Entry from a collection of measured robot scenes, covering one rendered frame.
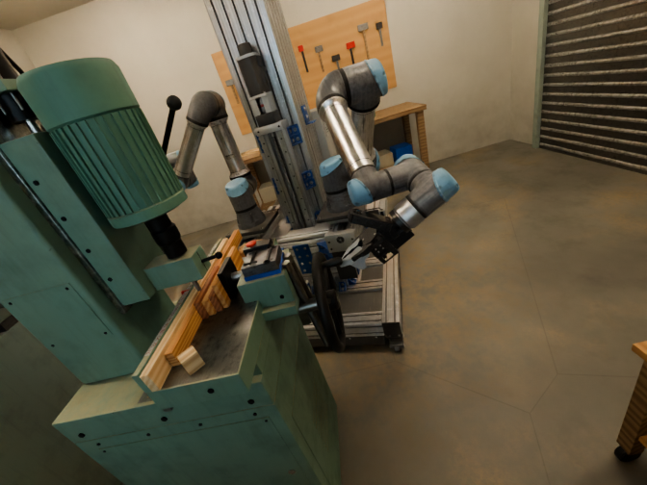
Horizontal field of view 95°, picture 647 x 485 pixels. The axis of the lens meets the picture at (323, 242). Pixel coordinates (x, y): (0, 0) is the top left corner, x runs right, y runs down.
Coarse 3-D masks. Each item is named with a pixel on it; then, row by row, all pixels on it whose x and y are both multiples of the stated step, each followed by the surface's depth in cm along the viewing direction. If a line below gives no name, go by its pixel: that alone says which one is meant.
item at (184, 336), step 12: (240, 240) 118; (228, 252) 105; (216, 264) 97; (192, 312) 77; (192, 324) 74; (180, 336) 69; (192, 336) 73; (168, 348) 66; (180, 348) 68; (168, 360) 66
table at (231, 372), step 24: (240, 312) 78; (264, 312) 80; (288, 312) 80; (216, 336) 72; (240, 336) 69; (216, 360) 65; (240, 360) 63; (168, 384) 63; (192, 384) 61; (216, 384) 61; (240, 384) 61
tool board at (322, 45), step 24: (312, 24) 327; (336, 24) 328; (360, 24) 328; (384, 24) 331; (312, 48) 337; (336, 48) 339; (360, 48) 340; (384, 48) 342; (312, 72) 348; (312, 96) 360; (240, 120) 367
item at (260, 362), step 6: (270, 324) 84; (264, 330) 79; (270, 330) 83; (264, 336) 78; (264, 342) 77; (264, 348) 76; (258, 354) 71; (264, 354) 75; (258, 360) 70; (264, 360) 74; (258, 366) 70; (258, 372) 71
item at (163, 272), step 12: (192, 252) 77; (204, 252) 81; (156, 264) 77; (168, 264) 75; (180, 264) 75; (192, 264) 75; (204, 264) 80; (156, 276) 77; (168, 276) 77; (180, 276) 77; (192, 276) 77; (156, 288) 79
